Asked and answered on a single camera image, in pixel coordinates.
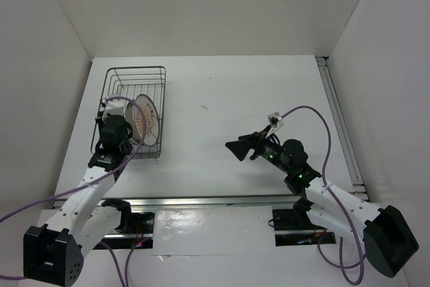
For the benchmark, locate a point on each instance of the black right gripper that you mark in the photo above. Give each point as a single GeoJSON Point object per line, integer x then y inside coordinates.
{"type": "Point", "coordinates": [241, 147]}

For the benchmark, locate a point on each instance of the orange sunburst plate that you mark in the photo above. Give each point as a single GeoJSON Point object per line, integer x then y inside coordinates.
{"type": "Point", "coordinates": [150, 119]}

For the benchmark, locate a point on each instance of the green red ring plate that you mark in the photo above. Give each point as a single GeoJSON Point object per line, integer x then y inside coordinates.
{"type": "Point", "coordinates": [129, 113]}

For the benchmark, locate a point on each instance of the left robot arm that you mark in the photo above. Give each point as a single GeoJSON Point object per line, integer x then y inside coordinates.
{"type": "Point", "coordinates": [54, 253]}

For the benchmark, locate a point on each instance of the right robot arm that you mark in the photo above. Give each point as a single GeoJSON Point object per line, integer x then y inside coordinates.
{"type": "Point", "coordinates": [383, 234]}

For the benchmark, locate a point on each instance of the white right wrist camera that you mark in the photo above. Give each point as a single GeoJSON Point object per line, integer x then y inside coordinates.
{"type": "Point", "coordinates": [275, 122]}

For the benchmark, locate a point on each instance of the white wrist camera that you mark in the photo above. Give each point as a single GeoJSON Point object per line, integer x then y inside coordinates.
{"type": "Point", "coordinates": [275, 122]}
{"type": "Point", "coordinates": [112, 105]}

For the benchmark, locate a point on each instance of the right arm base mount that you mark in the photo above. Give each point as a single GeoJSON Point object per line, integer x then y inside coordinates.
{"type": "Point", "coordinates": [292, 228]}

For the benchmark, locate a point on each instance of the metal wire dish rack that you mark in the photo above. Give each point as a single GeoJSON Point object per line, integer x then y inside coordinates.
{"type": "Point", "coordinates": [130, 82]}

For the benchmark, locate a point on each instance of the aluminium frame rail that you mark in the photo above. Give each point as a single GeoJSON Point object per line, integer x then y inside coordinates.
{"type": "Point", "coordinates": [345, 141]}

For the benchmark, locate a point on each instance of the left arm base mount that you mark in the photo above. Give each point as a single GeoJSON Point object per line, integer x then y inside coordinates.
{"type": "Point", "coordinates": [122, 230]}

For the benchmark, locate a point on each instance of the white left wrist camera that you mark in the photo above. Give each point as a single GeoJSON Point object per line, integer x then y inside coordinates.
{"type": "Point", "coordinates": [112, 105]}

